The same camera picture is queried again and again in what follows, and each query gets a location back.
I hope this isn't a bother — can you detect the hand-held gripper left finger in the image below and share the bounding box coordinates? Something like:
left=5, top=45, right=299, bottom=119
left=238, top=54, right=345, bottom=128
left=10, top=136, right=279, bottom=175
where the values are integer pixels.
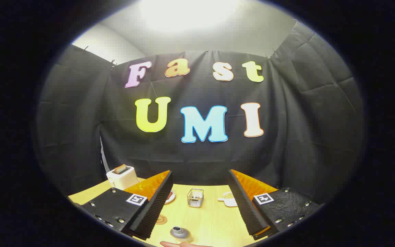
left=80, top=170, right=173, bottom=240

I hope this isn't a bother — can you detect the small wire mesh basket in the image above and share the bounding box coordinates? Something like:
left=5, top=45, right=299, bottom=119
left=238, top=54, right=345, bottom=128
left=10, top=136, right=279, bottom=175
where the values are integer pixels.
left=187, top=188, right=204, bottom=208

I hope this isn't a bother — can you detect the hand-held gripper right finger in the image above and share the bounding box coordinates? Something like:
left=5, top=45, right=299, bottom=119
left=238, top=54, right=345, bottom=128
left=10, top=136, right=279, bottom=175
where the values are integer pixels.
left=228, top=169, right=324, bottom=240

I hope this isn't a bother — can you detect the silver metal bottle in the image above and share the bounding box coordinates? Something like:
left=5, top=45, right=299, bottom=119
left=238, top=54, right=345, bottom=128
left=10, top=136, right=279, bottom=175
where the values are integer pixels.
left=170, top=226, right=193, bottom=244

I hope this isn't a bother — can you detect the white cup with wooden handle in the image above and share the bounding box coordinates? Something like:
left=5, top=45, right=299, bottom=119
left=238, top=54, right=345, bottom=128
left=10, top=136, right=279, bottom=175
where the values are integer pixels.
left=218, top=192, right=238, bottom=207

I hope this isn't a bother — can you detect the white toaster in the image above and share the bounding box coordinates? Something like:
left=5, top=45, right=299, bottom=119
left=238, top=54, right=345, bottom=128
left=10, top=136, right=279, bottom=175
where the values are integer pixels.
left=106, top=166, right=139, bottom=190

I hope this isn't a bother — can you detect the light wooden table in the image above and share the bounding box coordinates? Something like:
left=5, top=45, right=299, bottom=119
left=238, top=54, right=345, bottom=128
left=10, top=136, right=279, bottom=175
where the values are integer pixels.
left=68, top=178, right=274, bottom=247

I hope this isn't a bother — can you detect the black backdrop cloth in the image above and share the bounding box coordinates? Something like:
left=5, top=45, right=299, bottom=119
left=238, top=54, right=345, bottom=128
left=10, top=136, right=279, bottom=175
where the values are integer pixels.
left=35, top=21, right=366, bottom=206

